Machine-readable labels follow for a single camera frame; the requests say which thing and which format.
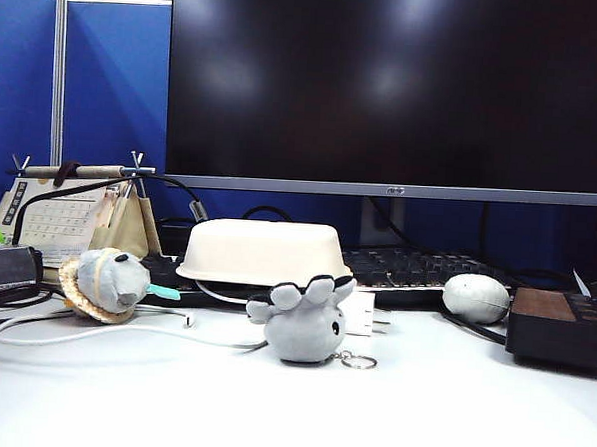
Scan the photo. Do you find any white paper slip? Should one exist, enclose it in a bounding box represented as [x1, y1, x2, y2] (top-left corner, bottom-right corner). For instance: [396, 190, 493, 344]
[570, 267, 597, 323]

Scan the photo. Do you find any black power adapter brick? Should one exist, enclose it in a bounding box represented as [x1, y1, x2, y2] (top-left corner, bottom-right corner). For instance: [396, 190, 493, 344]
[0, 243, 46, 297]

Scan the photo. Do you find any black computer monitor silver bezel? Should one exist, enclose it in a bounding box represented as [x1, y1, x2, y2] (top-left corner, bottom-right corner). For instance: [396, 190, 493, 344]
[162, 0, 597, 209]

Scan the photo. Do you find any grey reversible octopus plush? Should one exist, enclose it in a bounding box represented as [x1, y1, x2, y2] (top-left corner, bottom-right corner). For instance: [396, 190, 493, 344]
[243, 270, 358, 367]

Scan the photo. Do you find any white USB wall charger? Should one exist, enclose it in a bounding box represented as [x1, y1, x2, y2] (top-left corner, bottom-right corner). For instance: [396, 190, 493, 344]
[342, 290, 394, 338]

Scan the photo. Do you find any aluminium partition frame post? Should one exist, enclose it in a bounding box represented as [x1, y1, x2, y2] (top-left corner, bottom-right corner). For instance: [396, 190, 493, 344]
[10, 0, 174, 172]

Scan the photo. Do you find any desk calendar beige canvas stand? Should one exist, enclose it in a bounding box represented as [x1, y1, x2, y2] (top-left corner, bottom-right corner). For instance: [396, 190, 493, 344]
[0, 143, 168, 277]

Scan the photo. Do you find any silver key ring chain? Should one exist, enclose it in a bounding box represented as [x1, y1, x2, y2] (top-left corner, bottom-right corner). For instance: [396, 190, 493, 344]
[333, 350, 379, 373]

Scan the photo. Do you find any black mechanical keyboard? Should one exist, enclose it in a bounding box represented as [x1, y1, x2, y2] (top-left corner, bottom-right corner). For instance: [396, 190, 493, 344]
[138, 232, 516, 324]

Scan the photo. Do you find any grey plush toy straw hat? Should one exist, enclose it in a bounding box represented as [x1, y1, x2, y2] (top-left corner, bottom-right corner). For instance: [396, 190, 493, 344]
[55, 244, 184, 327]

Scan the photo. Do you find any black looped cable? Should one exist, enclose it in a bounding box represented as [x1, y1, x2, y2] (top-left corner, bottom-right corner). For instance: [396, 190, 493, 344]
[242, 205, 293, 225]

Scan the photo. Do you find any black adapter cable with ferrite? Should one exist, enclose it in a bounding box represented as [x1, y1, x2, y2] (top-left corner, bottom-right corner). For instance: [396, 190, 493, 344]
[11, 166, 211, 258]

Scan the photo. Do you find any black cord of black box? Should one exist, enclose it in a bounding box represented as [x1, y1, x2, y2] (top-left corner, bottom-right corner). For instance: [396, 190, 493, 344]
[440, 310, 511, 346]

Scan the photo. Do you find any white upturned paper bowl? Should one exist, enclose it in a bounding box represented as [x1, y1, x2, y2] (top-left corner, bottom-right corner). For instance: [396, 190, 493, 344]
[174, 215, 357, 291]

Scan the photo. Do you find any silver monitor stand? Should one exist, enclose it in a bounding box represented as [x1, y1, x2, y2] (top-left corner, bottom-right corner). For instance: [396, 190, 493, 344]
[359, 195, 409, 248]

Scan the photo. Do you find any black power cord on desk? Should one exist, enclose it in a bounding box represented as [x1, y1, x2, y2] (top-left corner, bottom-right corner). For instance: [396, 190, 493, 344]
[0, 286, 76, 334]

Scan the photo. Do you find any black box brown top panel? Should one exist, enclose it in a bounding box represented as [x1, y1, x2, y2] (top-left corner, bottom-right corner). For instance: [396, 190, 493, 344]
[503, 287, 597, 371]

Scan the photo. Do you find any white charging cable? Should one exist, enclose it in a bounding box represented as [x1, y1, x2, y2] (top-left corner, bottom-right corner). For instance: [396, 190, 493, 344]
[0, 267, 276, 368]

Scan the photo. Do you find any pale grey egg-shaped plush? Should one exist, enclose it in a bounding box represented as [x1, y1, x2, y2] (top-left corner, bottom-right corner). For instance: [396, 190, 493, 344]
[441, 271, 513, 326]

